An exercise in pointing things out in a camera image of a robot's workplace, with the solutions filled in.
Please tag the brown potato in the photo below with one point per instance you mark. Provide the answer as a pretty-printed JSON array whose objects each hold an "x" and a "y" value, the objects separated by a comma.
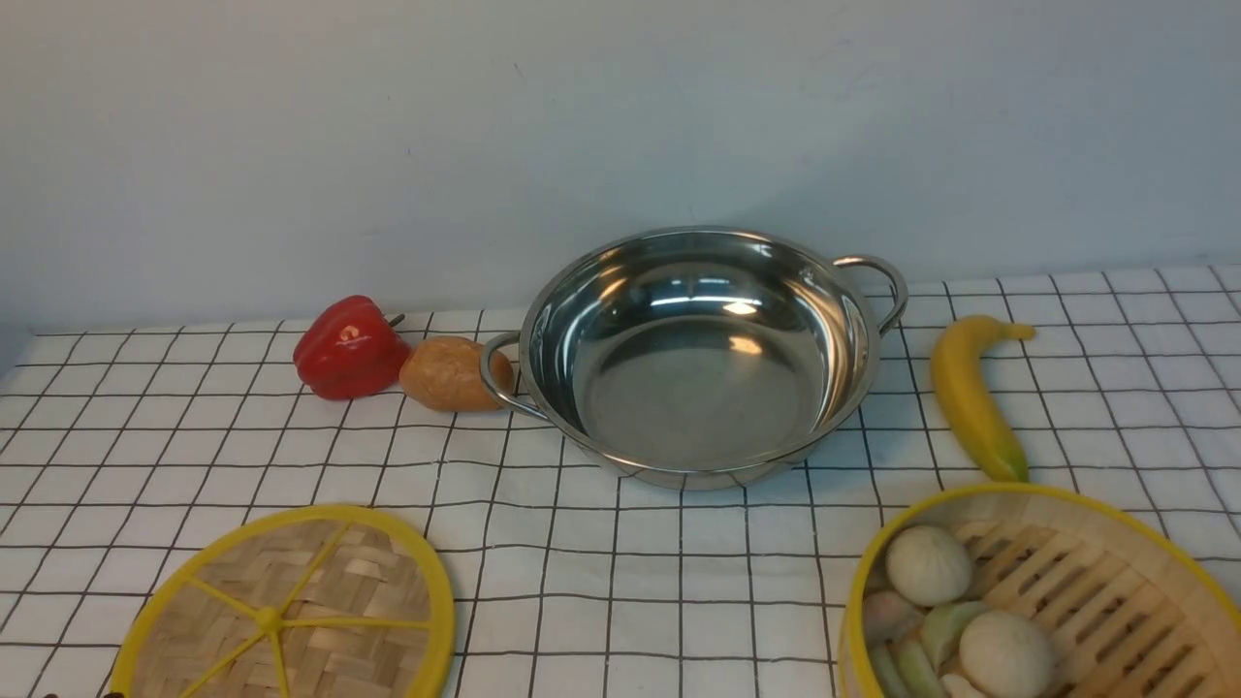
[{"x": 443, "y": 374}]

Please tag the bamboo steamer basket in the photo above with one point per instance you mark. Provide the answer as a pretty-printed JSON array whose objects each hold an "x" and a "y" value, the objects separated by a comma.
[{"x": 1128, "y": 613}]

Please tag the green dumpling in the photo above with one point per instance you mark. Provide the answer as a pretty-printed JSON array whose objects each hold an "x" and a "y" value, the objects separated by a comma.
[{"x": 943, "y": 627}]

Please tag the white steamed bun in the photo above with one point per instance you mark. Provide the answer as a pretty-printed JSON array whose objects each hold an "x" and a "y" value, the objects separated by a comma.
[
  {"x": 1005, "y": 655},
  {"x": 928, "y": 566}
]

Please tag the white checkered tablecloth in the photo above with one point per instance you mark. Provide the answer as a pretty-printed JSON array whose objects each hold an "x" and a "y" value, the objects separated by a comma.
[{"x": 125, "y": 451}]

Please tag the red bell pepper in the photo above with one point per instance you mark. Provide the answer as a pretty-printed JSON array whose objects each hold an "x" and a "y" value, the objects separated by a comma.
[{"x": 350, "y": 351}]

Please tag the yellow banana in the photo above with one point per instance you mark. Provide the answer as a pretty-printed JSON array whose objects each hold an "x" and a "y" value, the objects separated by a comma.
[{"x": 971, "y": 412}]

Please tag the yellow bamboo steamer lid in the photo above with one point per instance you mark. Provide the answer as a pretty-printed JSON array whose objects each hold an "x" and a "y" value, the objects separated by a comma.
[{"x": 319, "y": 601}]

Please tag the stainless steel pot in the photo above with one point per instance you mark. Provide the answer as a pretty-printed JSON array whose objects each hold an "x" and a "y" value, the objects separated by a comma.
[{"x": 699, "y": 358}]

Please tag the white steamed bun front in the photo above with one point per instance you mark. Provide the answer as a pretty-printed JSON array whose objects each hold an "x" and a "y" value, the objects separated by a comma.
[{"x": 1005, "y": 655}]

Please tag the pinkish dumpling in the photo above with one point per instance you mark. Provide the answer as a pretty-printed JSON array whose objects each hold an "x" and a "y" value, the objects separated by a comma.
[{"x": 887, "y": 616}]

